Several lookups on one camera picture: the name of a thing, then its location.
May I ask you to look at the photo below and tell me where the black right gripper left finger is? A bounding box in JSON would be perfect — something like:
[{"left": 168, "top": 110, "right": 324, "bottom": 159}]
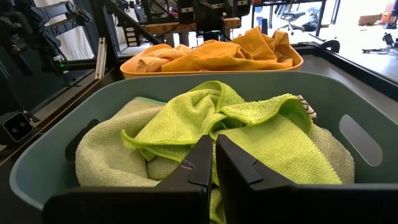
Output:
[{"left": 42, "top": 134, "right": 214, "bottom": 224}]

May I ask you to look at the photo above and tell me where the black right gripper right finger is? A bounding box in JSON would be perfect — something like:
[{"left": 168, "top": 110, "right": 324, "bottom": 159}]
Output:
[{"left": 215, "top": 134, "right": 398, "bottom": 224}]

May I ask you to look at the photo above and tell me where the lime green microfibre towel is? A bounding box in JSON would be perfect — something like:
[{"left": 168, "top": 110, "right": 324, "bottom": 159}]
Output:
[{"left": 120, "top": 80, "right": 343, "bottom": 224}]

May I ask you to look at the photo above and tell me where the pale green towel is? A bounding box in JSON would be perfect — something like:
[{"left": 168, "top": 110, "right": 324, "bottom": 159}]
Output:
[
  {"left": 306, "top": 123, "right": 356, "bottom": 184},
  {"left": 75, "top": 96, "right": 180, "bottom": 188}
]

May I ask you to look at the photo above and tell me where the mustard yellow towel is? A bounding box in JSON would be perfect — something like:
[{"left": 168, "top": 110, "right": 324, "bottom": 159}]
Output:
[
  {"left": 160, "top": 39, "right": 295, "bottom": 73},
  {"left": 231, "top": 26, "right": 292, "bottom": 63}
]

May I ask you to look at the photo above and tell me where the blue-grey plastic basket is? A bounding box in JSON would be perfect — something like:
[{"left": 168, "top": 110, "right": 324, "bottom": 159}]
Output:
[{"left": 9, "top": 71, "right": 398, "bottom": 211}]

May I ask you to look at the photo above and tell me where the orange plastic basket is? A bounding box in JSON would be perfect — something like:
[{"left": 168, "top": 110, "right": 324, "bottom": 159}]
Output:
[{"left": 119, "top": 43, "right": 305, "bottom": 80}]

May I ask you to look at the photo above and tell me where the black table mat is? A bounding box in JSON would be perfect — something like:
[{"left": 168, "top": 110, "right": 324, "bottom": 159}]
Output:
[{"left": 0, "top": 54, "right": 398, "bottom": 175}]

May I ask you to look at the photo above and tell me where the black table clamp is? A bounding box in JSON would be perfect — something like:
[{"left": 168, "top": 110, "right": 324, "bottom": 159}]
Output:
[{"left": 319, "top": 39, "right": 341, "bottom": 54}]

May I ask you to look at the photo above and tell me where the black office chair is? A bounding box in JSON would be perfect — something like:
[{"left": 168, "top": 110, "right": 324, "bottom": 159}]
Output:
[{"left": 277, "top": 8, "right": 307, "bottom": 33}]

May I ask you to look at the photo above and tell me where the black desk leg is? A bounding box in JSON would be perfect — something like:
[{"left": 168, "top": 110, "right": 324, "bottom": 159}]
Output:
[{"left": 315, "top": 0, "right": 328, "bottom": 38}]

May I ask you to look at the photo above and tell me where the black floor device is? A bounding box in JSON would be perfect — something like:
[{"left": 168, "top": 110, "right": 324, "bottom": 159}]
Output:
[{"left": 361, "top": 32, "right": 398, "bottom": 57}]

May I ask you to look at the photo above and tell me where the cardboard box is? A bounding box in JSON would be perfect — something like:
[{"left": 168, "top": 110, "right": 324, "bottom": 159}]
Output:
[{"left": 357, "top": 13, "right": 384, "bottom": 27}]

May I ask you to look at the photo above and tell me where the orange floor object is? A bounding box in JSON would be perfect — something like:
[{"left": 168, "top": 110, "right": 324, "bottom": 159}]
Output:
[{"left": 381, "top": 0, "right": 398, "bottom": 30}]

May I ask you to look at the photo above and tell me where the silver aluminium rail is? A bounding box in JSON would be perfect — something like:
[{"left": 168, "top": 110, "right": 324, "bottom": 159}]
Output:
[{"left": 94, "top": 37, "right": 108, "bottom": 80}]

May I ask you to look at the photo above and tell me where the black table-level camera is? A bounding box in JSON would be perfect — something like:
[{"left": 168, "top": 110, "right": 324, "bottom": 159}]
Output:
[{"left": 0, "top": 110, "right": 34, "bottom": 147}]

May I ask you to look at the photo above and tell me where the black frame strut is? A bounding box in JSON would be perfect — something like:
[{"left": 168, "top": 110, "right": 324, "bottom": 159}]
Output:
[{"left": 102, "top": 0, "right": 164, "bottom": 46}]

